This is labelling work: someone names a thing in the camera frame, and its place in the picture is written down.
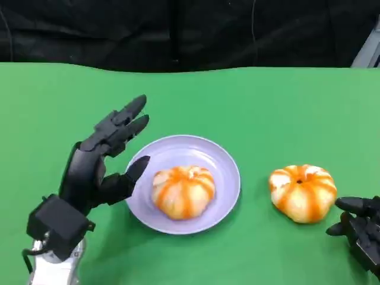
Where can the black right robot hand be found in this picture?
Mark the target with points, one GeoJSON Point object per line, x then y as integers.
{"type": "Point", "coordinates": [365, 234]}

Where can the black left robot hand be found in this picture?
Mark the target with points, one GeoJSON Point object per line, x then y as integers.
{"type": "Point", "coordinates": [84, 175]}

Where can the orange white toy bread roll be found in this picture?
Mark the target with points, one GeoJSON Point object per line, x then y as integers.
{"type": "Point", "coordinates": [184, 193]}
{"type": "Point", "coordinates": [302, 196]}

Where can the lilac plate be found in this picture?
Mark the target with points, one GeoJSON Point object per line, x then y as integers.
{"type": "Point", "coordinates": [190, 148]}

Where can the green table cloth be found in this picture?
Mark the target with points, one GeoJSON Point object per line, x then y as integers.
{"type": "Point", "coordinates": [207, 101]}

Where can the black drape cloth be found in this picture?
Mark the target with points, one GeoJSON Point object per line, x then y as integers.
{"type": "Point", "coordinates": [118, 32]}

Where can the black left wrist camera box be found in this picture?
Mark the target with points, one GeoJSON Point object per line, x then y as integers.
{"type": "Point", "coordinates": [58, 225]}

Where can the grey metal frame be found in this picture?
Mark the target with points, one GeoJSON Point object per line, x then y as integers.
{"type": "Point", "coordinates": [369, 49]}

